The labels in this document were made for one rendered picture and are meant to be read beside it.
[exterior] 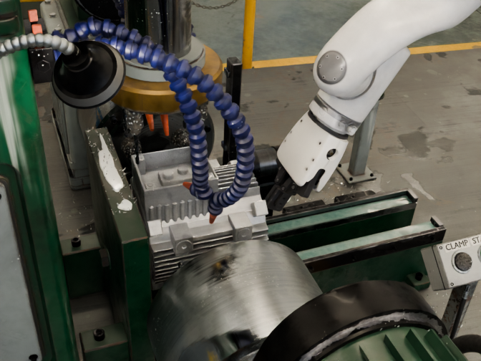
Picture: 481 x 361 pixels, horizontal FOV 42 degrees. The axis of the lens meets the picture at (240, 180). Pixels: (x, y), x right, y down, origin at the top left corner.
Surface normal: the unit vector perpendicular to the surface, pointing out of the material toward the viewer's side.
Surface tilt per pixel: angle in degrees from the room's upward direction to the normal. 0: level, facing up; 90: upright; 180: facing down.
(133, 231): 0
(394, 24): 44
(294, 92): 0
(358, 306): 5
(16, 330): 90
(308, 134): 61
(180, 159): 90
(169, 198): 90
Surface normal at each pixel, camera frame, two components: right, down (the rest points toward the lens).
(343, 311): -0.17, -0.74
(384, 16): -0.15, -0.32
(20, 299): 0.36, 0.58
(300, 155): -0.78, -0.18
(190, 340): -0.69, -0.37
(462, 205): 0.05, -0.80
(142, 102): -0.13, 0.59
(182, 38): 0.73, 0.44
